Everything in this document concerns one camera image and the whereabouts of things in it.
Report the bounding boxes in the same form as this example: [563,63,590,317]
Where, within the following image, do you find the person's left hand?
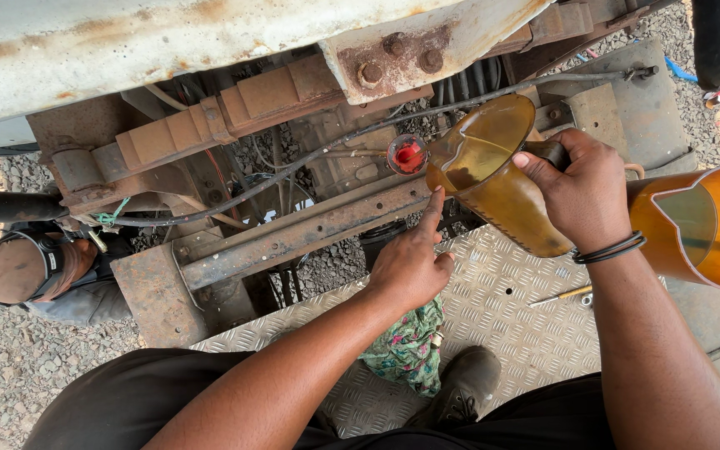
[365,186,456,315]

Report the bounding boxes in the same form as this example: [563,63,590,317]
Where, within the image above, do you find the person's right hand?
[512,128,633,254]

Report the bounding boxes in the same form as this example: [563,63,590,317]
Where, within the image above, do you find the amber plastic oil jug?
[425,94,577,259]

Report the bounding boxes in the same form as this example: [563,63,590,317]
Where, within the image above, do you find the black wrist bands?
[571,230,648,266]

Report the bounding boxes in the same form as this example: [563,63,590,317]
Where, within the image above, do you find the green floral cloth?
[357,295,446,398]

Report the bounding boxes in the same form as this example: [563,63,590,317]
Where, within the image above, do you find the grey metal tank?
[535,37,700,181]

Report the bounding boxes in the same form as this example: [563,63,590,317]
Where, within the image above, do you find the red funnel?
[386,133,429,176]

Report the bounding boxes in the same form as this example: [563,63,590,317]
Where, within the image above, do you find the diamond plate metal platform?
[188,224,668,440]

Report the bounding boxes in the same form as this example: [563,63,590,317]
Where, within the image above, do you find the orange plastic oil jug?
[626,163,720,293]

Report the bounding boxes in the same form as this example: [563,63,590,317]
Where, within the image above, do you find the person's black boot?
[405,345,503,432]

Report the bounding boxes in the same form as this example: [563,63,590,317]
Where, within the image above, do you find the blue plastic scrap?
[664,55,699,83]

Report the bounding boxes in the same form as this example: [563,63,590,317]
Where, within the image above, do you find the person's black clothing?
[21,348,617,450]

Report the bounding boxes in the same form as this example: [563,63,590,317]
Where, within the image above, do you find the white rusty truck body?
[0,0,555,154]

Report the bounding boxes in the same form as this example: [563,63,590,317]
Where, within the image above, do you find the black pipe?
[0,189,68,226]

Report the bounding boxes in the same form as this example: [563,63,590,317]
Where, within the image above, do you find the yellow handled screwdriver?
[528,284,593,308]

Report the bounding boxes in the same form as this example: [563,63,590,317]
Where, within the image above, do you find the long black hose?
[110,65,660,228]

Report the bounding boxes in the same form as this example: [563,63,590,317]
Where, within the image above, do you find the rusty truck chassis frame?
[25,0,680,350]

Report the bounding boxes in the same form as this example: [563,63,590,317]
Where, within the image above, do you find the green string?
[94,197,131,226]

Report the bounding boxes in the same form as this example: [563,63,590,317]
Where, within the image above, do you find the black head strap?
[0,229,67,305]

